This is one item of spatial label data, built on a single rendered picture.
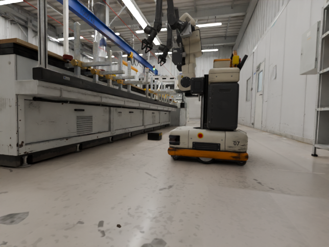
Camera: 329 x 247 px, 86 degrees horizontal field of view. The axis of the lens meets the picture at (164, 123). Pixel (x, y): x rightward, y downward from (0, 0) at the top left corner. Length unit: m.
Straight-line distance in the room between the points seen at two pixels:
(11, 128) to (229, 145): 1.61
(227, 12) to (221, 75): 7.68
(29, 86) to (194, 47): 1.37
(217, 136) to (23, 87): 1.45
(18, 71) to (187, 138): 1.34
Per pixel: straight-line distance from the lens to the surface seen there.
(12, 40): 1.66
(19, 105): 1.61
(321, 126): 2.51
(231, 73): 1.60
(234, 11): 9.22
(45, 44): 1.52
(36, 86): 1.45
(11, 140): 1.64
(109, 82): 2.10
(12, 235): 0.86
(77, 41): 1.76
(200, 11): 9.26
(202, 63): 12.88
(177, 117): 6.29
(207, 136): 1.52
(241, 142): 1.55
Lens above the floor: 0.41
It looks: 3 degrees down
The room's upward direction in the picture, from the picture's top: 1 degrees clockwise
